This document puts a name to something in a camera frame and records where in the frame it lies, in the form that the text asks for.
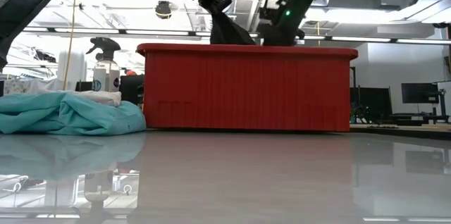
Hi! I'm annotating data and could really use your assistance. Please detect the black monitor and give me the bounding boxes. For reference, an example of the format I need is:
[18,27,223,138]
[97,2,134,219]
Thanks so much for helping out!
[119,75,145,107]
[401,82,440,104]

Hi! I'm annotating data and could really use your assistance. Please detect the red plastic laundry basket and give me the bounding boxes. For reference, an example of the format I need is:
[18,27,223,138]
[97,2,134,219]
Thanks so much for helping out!
[136,43,359,132]

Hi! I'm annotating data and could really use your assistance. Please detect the black hanging dome device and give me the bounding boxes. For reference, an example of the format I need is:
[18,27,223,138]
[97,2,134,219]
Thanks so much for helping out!
[154,1,173,20]

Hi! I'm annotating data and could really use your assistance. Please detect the black bar with light strips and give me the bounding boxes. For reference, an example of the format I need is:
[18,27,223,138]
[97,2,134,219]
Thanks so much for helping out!
[20,25,451,46]

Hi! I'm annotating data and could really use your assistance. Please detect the turquoise shorts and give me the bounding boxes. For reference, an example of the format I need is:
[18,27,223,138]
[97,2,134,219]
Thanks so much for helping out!
[0,92,147,136]

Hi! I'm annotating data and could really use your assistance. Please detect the white printed cloth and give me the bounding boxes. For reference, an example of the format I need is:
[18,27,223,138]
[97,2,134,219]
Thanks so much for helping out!
[2,77,61,94]

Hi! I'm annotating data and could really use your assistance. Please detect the white garment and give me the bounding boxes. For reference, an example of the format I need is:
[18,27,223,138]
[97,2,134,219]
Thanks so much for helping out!
[33,89,123,108]

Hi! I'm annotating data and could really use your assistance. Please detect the large black screen panel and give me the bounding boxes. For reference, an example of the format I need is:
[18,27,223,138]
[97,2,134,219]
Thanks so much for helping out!
[349,86,393,123]

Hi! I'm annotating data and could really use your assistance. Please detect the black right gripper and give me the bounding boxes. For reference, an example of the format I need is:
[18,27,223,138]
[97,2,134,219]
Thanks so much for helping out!
[259,0,318,46]

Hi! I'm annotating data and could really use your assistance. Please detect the clear spray bottle grey trigger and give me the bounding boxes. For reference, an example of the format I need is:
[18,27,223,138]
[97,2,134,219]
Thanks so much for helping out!
[85,37,121,93]

